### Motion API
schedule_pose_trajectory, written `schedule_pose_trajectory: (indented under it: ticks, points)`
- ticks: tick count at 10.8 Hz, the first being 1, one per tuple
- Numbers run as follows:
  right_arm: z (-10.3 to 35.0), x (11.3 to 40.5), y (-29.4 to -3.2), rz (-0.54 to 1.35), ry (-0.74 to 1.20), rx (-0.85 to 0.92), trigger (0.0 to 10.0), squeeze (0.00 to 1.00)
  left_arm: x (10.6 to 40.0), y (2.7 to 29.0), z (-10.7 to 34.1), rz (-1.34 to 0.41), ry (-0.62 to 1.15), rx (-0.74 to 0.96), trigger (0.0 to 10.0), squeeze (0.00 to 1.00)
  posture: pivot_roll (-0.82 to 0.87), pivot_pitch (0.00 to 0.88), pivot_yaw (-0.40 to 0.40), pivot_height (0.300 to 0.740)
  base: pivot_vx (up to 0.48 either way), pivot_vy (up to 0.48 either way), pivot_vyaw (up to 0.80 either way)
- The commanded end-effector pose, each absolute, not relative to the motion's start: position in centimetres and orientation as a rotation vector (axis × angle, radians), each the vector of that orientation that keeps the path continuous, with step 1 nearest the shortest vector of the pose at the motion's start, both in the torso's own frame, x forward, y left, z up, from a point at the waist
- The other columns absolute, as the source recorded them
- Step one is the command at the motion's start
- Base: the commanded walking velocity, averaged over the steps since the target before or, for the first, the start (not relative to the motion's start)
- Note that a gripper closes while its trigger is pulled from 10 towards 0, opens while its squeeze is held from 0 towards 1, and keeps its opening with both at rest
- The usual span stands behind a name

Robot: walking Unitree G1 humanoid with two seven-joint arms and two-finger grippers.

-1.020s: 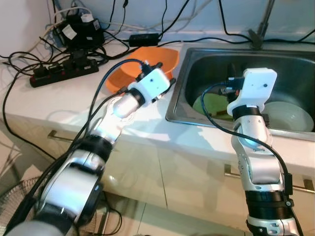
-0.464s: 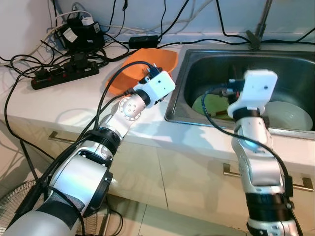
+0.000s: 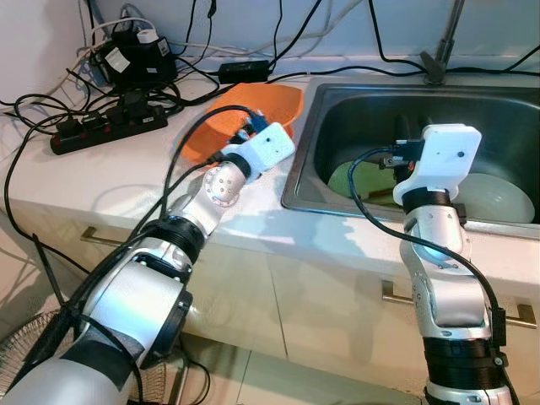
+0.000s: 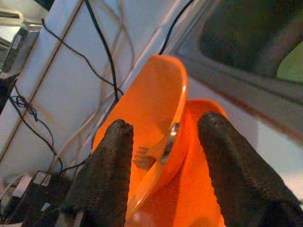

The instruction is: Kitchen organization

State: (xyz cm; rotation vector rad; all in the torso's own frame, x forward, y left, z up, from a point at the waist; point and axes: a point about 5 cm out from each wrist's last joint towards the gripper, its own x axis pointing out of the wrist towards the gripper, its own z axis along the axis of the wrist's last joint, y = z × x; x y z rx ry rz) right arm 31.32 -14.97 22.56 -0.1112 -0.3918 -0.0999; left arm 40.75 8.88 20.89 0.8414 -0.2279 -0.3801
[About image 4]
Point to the stainless steel sink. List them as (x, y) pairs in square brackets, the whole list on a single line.
[(236, 35)]

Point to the black power brick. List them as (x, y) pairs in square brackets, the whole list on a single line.
[(35, 201)]

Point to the green plate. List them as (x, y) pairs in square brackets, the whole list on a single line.
[(293, 66)]

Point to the orange plastic bowl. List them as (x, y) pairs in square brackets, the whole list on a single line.
[(151, 94)]

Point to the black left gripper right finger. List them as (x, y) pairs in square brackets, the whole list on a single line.
[(241, 184)]

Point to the metal spoon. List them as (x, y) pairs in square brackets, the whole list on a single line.
[(169, 146)]

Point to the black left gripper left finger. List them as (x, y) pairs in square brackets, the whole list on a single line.
[(104, 179)]

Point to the orange plastic plate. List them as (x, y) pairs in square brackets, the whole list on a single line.
[(191, 179)]

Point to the metal fork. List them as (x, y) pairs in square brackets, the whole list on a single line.
[(142, 158)]

